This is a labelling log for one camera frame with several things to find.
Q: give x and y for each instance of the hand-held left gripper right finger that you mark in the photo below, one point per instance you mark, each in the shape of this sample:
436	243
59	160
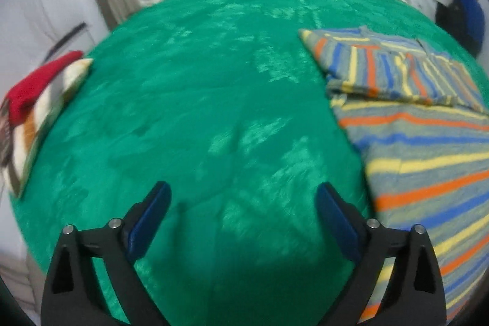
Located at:
338	223

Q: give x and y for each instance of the striped knit shirt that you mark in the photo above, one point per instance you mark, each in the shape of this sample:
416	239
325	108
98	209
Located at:
420	142

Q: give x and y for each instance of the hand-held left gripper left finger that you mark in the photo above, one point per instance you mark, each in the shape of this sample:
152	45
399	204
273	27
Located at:
151	223

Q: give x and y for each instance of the dark long object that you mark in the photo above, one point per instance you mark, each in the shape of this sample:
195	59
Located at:
67	39

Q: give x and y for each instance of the red cloth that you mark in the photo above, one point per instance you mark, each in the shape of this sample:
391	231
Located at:
34	81

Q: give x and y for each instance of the green blanket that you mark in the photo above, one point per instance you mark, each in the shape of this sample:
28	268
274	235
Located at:
210	100

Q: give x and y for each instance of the striped pillow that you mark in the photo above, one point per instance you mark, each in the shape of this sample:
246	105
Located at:
42	127

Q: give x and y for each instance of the blue jacket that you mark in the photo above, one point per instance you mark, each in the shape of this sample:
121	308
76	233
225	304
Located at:
472	14

